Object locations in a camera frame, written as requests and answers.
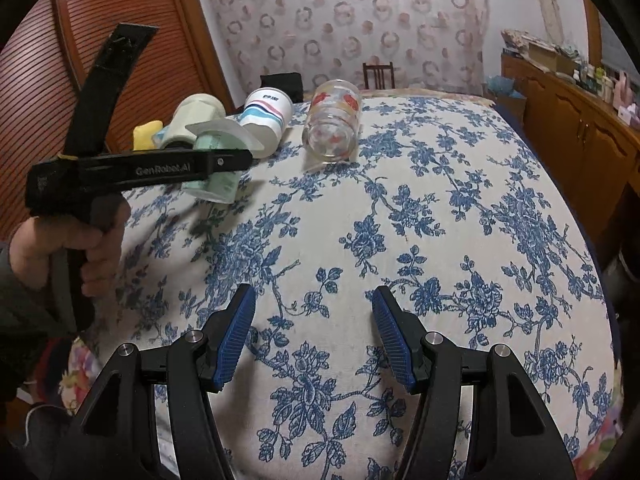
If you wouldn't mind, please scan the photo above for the green yogurt cup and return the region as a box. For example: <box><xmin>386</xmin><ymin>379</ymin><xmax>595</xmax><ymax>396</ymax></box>
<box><xmin>181</xmin><ymin>118</ymin><xmax>264</xmax><ymax>205</ymax></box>

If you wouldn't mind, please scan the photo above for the pale green cylindrical cup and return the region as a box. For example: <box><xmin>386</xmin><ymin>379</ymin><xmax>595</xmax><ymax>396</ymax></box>
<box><xmin>158</xmin><ymin>93</ymin><xmax>226</xmax><ymax>150</ymax></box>

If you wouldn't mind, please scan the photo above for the white striped paper cup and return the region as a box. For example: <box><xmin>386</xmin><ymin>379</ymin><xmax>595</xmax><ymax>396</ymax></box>
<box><xmin>239</xmin><ymin>87</ymin><xmax>293</xmax><ymax>158</ymax></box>

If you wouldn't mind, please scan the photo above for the floral glass cup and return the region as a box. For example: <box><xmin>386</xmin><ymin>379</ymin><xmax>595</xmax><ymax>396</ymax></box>
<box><xmin>302</xmin><ymin>79</ymin><xmax>362</xmax><ymax>162</ymax></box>

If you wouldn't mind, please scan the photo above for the person's left hand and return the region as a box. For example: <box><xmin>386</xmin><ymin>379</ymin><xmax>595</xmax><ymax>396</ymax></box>
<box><xmin>9</xmin><ymin>200</ymin><xmax>130</xmax><ymax>298</ymax></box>

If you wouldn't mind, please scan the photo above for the multicolour floral bedsheet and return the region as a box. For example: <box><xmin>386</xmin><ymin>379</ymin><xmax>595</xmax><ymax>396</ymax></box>
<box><xmin>56</xmin><ymin>86</ymin><xmax>624</xmax><ymax>480</ymax></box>

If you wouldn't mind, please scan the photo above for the yellow plush toy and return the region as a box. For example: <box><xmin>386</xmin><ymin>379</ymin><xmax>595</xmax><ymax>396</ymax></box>
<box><xmin>132</xmin><ymin>120</ymin><xmax>164</xmax><ymax>151</ymax></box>

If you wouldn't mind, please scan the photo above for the small blue-white bottle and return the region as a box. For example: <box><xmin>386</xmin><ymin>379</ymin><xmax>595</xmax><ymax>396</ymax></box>
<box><xmin>151</xmin><ymin>126</ymin><xmax>169</xmax><ymax>150</ymax></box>

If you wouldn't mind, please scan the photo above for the brown louvered wardrobe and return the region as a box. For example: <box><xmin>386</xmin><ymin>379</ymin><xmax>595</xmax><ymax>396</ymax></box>
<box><xmin>1</xmin><ymin>0</ymin><xmax>235</xmax><ymax>238</ymax></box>

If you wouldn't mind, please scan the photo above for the black bag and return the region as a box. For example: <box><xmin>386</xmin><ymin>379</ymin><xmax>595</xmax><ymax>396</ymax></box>
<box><xmin>260</xmin><ymin>72</ymin><xmax>304</xmax><ymax>104</ymax></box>

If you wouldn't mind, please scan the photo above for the wooden sideboard cabinet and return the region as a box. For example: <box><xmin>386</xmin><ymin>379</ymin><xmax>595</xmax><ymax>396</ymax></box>
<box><xmin>501</xmin><ymin>53</ymin><xmax>639</xmax><ymax>261</ymax></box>

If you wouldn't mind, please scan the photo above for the pink circle patterned curtain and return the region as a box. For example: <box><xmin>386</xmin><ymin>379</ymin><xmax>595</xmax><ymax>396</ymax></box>
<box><xmin>207</xmin><ymin>0</ymin><xmax>489</xmax><ymax>94</ymax></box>

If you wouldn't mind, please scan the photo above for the dark wooden chair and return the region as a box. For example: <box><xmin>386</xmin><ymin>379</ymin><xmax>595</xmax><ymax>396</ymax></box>
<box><xmin>362</xmin><ymin>63</ymin><xmax>396</xmax><ymax>90</ymax></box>

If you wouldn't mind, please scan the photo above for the pink tissue box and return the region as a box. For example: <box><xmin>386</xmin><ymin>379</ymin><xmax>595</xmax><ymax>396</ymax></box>
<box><xmin>617</xmin><ymin>103</ymin><xmax>640</xmax><ymax>130</ymax></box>

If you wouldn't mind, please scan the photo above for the teal cloth bundle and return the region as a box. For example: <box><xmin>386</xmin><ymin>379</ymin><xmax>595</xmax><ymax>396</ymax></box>
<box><xmin>485</xmin><ymin>75</ymin><xmax>524</xmax><ymax>99</ymax></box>

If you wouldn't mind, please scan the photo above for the cardboard box on sideboard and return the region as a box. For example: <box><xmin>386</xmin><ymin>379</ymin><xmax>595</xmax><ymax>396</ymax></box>
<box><xmin>528</xmin><ymin>42</ymin><xmax>576</xmax><ymax>76</ymax></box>

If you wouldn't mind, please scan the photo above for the grey window blind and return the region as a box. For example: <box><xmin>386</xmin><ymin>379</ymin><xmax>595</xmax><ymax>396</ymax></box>
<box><xmin>599</xmin><ymin>15</ymin><xmax>639</xmax><ymax>84</ymax></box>

